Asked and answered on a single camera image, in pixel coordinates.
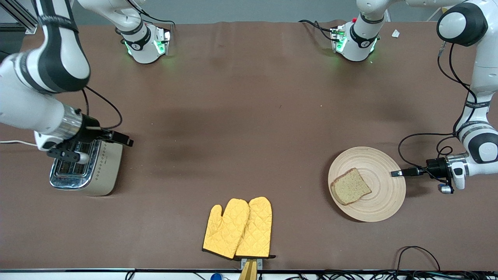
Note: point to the white stand leg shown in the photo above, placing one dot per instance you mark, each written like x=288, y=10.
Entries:
x=435, y=14

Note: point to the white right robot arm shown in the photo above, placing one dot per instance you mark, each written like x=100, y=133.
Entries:
x=23, y=101

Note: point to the round wooden plate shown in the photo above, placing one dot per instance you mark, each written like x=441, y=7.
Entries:
x=381, y=198

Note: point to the chrome and cream toaster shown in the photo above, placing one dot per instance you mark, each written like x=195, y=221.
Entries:
x=105, y=175

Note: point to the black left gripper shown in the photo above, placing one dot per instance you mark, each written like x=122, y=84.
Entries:
x=437, y=167

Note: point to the small white paper scrap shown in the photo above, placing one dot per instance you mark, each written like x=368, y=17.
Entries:
x=395, y=33

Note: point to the wooden stick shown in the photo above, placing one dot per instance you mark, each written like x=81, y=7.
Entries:
x=249, y=272

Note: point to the aluminium frame profile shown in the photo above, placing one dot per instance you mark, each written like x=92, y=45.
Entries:
x=27, y=25

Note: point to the slice of bread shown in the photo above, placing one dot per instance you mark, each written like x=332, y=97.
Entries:
x=350, y=186

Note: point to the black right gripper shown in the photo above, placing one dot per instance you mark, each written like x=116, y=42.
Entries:
x=92, y=133

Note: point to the small metal clamp plate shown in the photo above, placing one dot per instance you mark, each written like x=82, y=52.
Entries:
x=260, y=263

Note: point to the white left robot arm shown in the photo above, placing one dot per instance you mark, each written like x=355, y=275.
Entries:
x=482, y=77

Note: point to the small blue round object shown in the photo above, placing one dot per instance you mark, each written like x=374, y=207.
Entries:
x=216, y=277

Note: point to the yellow quilted oven mitt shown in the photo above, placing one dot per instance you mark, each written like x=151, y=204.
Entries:
x=256, y=229
x=225, y=229

